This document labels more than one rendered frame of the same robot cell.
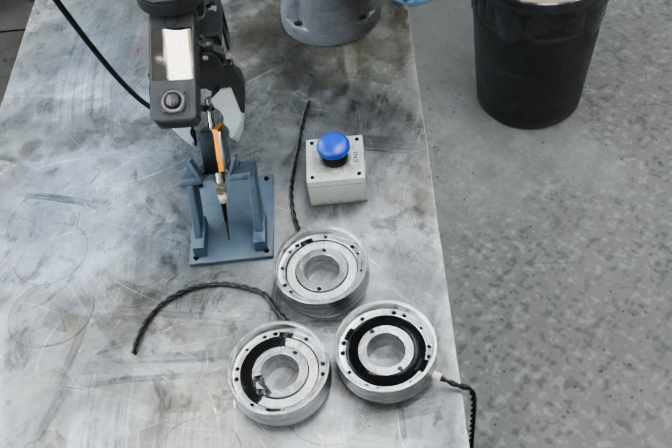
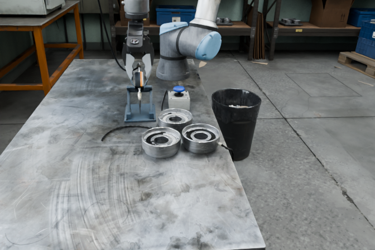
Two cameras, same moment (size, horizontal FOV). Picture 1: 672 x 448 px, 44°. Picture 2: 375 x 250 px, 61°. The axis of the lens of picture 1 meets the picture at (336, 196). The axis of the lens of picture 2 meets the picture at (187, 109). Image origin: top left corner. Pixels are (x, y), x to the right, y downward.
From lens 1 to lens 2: 0.49 m
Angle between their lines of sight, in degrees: 26
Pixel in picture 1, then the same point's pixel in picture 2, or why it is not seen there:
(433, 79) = not seen: hidden behind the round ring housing
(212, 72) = (145, 45)
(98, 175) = (89, 102)
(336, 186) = (179, 102)
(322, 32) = (171, 75)
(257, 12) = not seen: hidden behind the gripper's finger
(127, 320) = (99, 133)
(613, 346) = (270, 231)
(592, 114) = (254, 157)
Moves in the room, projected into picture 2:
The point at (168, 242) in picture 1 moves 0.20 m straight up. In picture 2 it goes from (115, 117) to (111, 57)
